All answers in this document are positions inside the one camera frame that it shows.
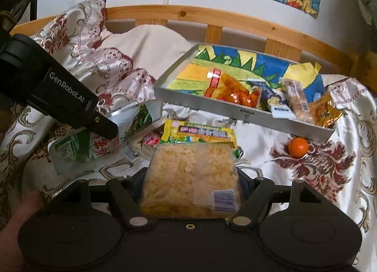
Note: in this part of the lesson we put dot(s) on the golden orange snack packet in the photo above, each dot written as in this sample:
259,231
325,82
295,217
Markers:
325,111

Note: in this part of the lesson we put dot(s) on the clear bag of yellow crackers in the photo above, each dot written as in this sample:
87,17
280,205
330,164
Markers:
188,177

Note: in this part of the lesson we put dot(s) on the silver green snack packet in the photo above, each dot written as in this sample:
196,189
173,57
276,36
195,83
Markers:
141,117

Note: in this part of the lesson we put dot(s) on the white green snack packet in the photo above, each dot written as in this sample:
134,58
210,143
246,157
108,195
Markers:
70,151

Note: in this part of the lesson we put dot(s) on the blue white snack packet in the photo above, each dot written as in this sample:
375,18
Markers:
277,104

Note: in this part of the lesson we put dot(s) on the small red white packet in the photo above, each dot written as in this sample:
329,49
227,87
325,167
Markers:
151,139

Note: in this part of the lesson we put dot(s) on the grey metal tray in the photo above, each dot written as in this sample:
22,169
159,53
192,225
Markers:
223,110

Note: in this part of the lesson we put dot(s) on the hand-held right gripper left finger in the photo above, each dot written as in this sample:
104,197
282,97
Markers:
123,198

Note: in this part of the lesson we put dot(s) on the orange jelly bag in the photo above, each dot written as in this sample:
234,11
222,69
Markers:
235,92

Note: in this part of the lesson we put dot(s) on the wooden bed headboard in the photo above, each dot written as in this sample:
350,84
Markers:
223,15

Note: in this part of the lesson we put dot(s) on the tangerine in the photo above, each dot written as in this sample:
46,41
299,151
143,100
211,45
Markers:
298,147

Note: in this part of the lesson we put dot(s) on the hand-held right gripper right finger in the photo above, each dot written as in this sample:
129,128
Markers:
256,198

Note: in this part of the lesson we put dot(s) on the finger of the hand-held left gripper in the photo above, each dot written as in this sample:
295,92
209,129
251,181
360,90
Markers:
103,126

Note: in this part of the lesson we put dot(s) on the floral satin blanket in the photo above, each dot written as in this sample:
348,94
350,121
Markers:
318,171

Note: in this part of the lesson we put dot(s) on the yellow green cracker packet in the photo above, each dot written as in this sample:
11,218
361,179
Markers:
197,133

